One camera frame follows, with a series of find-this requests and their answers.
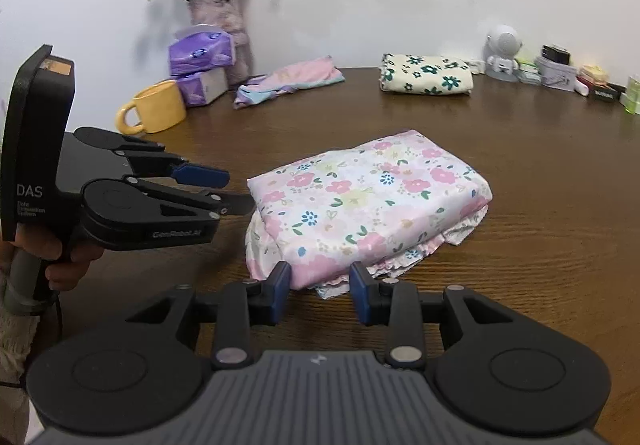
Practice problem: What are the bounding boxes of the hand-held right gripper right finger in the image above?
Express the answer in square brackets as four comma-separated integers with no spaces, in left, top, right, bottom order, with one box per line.
[349,261,513,368]

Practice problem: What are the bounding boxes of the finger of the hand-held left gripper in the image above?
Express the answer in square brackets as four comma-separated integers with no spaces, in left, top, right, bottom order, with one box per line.
[127,177,255,222]
[119,149,232,189]

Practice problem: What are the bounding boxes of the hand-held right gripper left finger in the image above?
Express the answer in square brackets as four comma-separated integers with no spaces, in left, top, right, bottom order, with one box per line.
[127,261,292,371]

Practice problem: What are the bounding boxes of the pink floral dress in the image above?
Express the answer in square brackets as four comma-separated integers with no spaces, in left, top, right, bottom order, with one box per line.
[245,129,494,301]

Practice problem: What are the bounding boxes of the person's left forearm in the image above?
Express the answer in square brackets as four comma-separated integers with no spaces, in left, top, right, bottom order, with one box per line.
[0,240,38,378]

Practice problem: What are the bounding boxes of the person's left hand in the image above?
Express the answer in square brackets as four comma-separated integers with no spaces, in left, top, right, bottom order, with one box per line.
[22,224,107,294]

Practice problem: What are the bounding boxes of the yellow mug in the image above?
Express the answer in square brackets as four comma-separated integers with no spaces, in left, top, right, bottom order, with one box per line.
[116,80,187,134]

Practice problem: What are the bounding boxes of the purple tissue pack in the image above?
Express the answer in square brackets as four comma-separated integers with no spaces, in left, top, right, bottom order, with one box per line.
[168,24,236,77]
[177,67,230,108]

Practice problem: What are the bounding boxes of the pink pastel garment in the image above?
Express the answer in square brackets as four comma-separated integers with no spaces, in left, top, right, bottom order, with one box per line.
[233,55,346,110]

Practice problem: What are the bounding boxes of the fuzzy purple vase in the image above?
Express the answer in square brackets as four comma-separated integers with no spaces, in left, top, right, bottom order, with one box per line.
[187,0,253,86]

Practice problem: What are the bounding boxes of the cream cloth with green flowers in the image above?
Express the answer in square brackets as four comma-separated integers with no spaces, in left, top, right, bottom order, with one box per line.
[378,53,474,96]

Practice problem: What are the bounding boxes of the white robot speaker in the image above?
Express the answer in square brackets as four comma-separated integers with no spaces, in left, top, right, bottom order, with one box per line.
[484,25,523,82]

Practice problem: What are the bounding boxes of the grey tin box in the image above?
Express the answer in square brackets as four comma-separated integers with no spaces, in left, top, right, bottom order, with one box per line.
[535,56,577,92]

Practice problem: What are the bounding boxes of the black charger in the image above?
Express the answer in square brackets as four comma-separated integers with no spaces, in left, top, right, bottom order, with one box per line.
[541,44,571,66]

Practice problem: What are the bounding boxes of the dark box with white lettering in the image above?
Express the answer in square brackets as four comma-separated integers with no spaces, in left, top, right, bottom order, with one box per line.
[582,81,628,103]

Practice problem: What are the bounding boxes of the yellow soap box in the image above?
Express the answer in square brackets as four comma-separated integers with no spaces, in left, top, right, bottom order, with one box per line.
[579,65,608,86]

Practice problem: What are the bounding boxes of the green spray bottle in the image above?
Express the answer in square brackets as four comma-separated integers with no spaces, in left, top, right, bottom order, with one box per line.
[625,75,640,116]

